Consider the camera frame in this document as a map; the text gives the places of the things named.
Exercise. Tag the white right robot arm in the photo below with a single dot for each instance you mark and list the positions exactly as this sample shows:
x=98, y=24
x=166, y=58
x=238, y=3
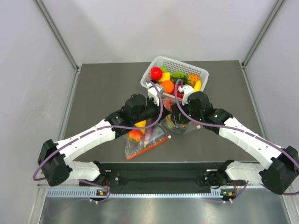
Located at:
x=276, y=167

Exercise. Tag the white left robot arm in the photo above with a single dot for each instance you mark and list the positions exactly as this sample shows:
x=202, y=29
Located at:
x=57, y=159

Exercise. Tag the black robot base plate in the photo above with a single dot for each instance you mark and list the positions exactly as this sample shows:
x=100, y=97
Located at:
x=201, y=173

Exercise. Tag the yellow fake banana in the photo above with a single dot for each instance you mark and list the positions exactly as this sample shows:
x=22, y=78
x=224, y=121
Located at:
x=197, y=86

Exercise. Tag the red fake tomato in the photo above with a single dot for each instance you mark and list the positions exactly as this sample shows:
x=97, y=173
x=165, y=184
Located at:
x=179, y=94

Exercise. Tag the green fake custard apple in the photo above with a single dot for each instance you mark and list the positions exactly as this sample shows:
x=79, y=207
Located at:
x=164, y=69

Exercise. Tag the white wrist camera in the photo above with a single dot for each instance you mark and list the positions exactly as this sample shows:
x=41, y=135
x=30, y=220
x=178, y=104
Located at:
x=154, y=90
x=186, y=90

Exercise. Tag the aluminium frame post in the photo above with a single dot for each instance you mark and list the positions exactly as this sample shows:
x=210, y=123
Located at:
x=46, y=15
x=263, y=31

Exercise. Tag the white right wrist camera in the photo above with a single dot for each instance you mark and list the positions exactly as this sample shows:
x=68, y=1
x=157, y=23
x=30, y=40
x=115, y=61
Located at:
x=186, y=90

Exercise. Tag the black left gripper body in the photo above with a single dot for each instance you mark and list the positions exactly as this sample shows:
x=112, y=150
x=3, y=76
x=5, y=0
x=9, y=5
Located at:
x=152, y=111

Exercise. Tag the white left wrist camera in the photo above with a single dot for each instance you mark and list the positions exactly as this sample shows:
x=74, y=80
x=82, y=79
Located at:
x=154, y=90

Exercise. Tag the orange fake orange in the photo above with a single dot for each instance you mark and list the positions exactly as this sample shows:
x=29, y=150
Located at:
x=168, y=86

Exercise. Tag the fake pineapple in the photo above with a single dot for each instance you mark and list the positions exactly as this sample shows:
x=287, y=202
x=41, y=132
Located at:
x=188, y=79

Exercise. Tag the aluminium frame post right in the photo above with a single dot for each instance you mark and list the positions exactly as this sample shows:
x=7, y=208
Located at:
x=263, y=31

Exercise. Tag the aluminium frame post left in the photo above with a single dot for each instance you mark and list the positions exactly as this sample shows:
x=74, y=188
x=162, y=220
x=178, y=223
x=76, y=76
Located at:
x=46, y=15

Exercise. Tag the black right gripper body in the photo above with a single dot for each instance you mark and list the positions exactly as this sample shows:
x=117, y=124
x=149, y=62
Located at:
x=177, y=110

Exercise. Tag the red fake apple in basket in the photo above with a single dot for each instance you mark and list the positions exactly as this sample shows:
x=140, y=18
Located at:
x=156, y=73

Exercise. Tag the red fake apple in bag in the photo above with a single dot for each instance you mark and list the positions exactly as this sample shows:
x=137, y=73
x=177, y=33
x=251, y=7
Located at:
x=168, y=105

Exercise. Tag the purple fake eggplant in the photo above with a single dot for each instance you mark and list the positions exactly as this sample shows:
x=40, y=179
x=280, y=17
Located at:
x=148, y=135

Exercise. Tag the yellow fake bell pepper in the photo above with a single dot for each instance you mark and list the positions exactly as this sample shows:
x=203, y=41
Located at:
x=164, y=77

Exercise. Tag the clear zip bag orange seal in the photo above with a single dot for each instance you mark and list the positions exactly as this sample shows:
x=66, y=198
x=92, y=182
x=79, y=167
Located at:
x=170, y=126

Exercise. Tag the red yellow fake peach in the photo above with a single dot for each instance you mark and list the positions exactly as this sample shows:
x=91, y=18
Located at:
x=135, y=135

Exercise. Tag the white plastic basket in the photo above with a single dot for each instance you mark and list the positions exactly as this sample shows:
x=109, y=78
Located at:
x=188, y=73

